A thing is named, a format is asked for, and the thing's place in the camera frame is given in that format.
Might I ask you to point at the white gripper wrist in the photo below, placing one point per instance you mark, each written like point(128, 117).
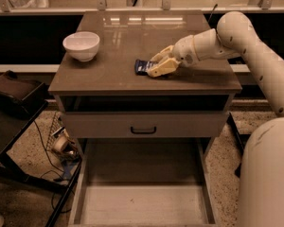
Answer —
point(184, 51)

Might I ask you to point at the blue rxbar snack bar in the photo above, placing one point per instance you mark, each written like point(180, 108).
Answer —
point(141, 68)

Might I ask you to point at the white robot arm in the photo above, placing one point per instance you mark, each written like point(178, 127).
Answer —
point(261, 196)

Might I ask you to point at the grey drawer cabinet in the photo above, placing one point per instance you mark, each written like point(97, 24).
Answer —
point(108, 83)

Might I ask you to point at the open bottom drawer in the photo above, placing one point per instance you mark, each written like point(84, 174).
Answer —
point(143, 183)

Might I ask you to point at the white ceramic bowl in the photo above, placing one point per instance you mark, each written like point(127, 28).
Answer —
point(82, 46)

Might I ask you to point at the black chair base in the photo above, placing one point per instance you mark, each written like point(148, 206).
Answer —
point(241, 138)

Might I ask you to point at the white tape roll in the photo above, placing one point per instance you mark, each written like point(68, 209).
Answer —
point(60, 143)

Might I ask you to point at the brown box on cart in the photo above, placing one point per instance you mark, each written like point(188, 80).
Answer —
point(20, 98)

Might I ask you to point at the closed drawer with black handle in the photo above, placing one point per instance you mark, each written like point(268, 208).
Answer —
point(143, 125)

